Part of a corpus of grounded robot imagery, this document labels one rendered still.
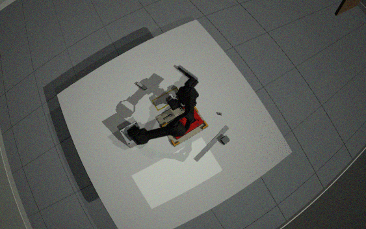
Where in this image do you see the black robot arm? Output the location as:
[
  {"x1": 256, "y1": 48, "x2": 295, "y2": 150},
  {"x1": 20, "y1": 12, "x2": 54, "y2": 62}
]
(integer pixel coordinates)
[{"x1": 127, "y1": 77, "x2": 199, "y2": 145}]

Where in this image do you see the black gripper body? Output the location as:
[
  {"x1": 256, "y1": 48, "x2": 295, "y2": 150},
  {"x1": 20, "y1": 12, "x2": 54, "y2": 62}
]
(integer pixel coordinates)
[{"x1": 168, "y1": 88, "x2": 199, "y2": 110}]

